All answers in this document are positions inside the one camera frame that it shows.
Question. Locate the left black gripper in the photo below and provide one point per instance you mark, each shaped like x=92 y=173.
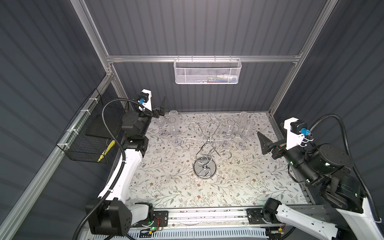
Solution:
x=155 y=114

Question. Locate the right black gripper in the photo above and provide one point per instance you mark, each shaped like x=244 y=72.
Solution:
x=266 y=143

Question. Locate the clear champagne flute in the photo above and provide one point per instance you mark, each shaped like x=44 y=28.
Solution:
x=243 y=118
x=173 y=113

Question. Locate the glass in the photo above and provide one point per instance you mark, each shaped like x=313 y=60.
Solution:
x=242 y=144
x=229 y=132
x=161 y=124

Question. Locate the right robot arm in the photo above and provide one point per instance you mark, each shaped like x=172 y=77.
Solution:
x=329 y=168

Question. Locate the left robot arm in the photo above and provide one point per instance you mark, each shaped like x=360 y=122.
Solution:
x=108 y=215

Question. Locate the chrome wine glass rack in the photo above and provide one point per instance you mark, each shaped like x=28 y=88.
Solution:
x=205 y=166

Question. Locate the items in white basket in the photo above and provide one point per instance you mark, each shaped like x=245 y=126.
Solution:
x=218 y=79

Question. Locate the floral table mat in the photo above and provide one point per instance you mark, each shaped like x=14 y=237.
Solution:
x=166 y=178

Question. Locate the black pad in basket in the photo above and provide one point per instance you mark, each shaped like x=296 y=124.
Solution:
x=97 y=127

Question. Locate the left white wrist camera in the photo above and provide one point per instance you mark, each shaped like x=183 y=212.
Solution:
x=145 y=99

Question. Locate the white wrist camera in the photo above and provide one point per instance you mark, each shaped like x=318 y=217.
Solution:
x=145 y=99
x=298 y=133

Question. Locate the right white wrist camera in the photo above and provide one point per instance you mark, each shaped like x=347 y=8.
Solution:
x=298 y=133

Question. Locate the white wire mesh basket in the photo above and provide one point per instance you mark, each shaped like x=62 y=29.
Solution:
x=187 y=70

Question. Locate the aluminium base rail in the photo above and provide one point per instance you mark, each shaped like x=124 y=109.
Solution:
x=178 y=217

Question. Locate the black wire mesh basket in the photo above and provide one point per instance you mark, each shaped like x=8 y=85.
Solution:
x=90 y=140

